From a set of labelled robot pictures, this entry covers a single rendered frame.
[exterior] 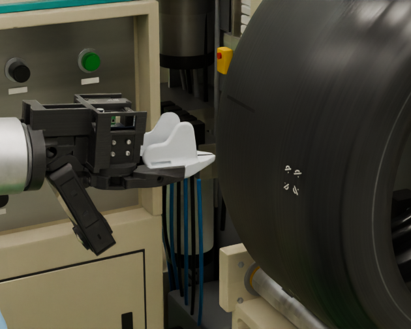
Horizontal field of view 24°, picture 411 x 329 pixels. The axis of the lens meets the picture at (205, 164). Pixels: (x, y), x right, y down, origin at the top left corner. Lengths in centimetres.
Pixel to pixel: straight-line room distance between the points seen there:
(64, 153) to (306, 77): 27
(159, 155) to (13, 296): 67
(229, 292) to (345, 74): 53
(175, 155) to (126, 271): 69
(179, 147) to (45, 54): 58
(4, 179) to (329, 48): 36
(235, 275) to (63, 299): 35
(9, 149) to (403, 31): 41
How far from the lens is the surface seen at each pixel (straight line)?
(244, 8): 150
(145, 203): 165
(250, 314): 141
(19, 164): 91
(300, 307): 133
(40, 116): 92
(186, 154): 99
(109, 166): 95
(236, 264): 141
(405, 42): 99
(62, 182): 95
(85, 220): 97
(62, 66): 154
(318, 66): 101
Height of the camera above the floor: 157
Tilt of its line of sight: 21 degrees down
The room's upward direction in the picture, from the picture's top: straight up
